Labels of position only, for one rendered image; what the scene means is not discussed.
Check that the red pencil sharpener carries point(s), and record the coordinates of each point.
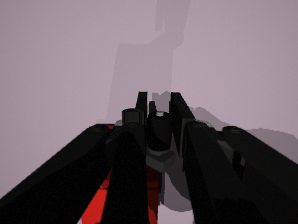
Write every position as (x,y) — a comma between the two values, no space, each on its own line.
(158,156)

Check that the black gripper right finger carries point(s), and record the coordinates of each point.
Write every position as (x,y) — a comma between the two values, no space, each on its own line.
(215,182)

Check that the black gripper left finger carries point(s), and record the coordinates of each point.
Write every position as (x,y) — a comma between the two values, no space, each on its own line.
(61,189)

